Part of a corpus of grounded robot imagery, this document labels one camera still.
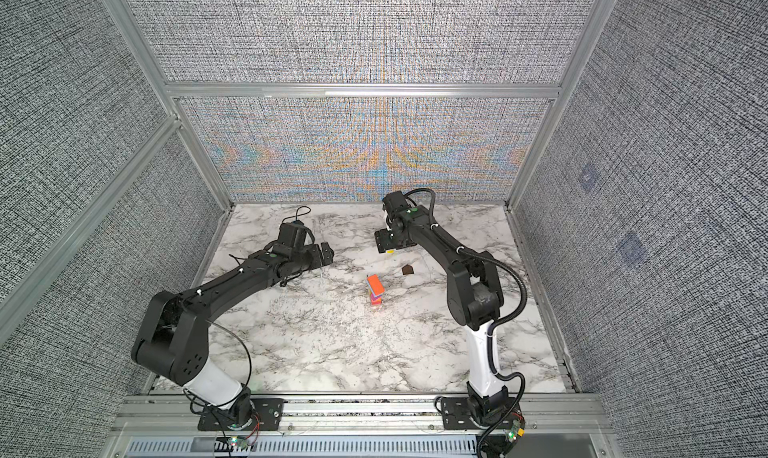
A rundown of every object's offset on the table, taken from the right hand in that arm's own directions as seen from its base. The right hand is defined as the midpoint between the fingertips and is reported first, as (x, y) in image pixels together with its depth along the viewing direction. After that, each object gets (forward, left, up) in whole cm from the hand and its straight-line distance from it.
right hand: (391, 242), depth 97 cm
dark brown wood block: (-5, -5, -9) cm, 11 cm away
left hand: (-7, +21, +2) cm, 22 cm away
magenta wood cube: (-18, +5, -5) cm, 19 cm away
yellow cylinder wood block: (-9, 0, +7) cm, 11 cm away
